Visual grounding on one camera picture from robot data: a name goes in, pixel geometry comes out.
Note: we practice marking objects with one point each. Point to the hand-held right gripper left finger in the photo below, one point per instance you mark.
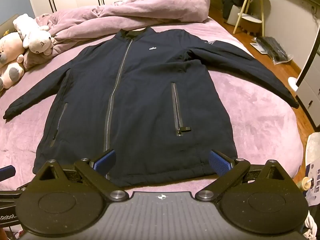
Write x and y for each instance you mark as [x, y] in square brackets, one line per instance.
[106, 159]

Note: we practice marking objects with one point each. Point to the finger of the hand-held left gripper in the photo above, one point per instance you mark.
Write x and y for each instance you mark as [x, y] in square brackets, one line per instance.
[6, 171]

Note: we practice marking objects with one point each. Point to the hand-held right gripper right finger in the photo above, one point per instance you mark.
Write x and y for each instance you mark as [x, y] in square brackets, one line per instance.
[220, 163]

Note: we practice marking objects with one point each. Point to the dark navy zip jacket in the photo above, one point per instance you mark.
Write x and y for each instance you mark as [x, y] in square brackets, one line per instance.
[140, 100]

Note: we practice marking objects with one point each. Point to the black clothes pile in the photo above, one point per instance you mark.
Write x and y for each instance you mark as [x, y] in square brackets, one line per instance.
[232, 2]

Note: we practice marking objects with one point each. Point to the bed with purple sheet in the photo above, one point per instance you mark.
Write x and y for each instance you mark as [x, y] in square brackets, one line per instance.
[255, 120]

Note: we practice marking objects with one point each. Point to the printed paper bag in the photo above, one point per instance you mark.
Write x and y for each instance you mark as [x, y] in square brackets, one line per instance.
[313, 170]

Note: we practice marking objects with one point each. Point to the white round stand base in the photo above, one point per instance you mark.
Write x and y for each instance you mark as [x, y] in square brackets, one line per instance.
[293, 83]

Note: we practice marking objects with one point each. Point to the beige plush bear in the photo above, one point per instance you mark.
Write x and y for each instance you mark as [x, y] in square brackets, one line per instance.
[11, 55]

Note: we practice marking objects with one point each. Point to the white flat scale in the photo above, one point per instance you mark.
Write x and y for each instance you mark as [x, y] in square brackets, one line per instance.
[257, 47]

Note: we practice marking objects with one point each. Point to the white cabinet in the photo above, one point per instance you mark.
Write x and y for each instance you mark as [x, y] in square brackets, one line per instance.
[311, 80]

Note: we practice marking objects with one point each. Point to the black bag in plastic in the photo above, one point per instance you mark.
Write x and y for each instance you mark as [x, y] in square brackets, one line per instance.
[273, 48]

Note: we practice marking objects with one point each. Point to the round brown stool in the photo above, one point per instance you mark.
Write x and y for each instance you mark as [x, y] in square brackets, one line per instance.
[251, 26]

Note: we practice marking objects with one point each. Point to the white plush toy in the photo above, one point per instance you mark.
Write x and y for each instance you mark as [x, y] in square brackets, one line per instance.
[33, 33]

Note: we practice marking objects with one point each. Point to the pink fleece duvet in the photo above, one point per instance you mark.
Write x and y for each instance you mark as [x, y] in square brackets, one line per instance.
[150, 7]

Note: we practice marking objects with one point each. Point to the yellow-legged side table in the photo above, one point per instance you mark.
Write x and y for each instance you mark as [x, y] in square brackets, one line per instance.
[252, 5]

